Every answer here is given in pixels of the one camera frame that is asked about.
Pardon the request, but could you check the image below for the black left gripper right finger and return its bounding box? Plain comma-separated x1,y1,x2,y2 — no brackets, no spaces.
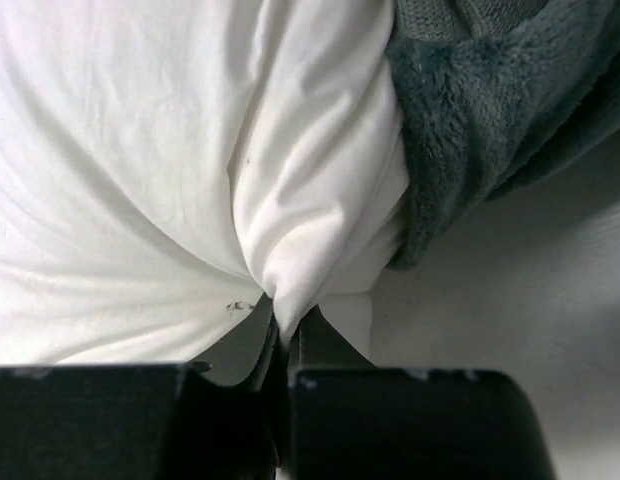
288,306,375,372

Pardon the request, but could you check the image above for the zebra and grey plush pillowcase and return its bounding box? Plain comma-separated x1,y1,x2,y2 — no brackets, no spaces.
387,1,620,268

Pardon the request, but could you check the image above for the white pillow insert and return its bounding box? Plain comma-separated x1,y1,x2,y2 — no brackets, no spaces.
0,1,408,365

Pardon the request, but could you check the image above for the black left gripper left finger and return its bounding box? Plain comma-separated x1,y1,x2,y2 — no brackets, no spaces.
194,295,279,392

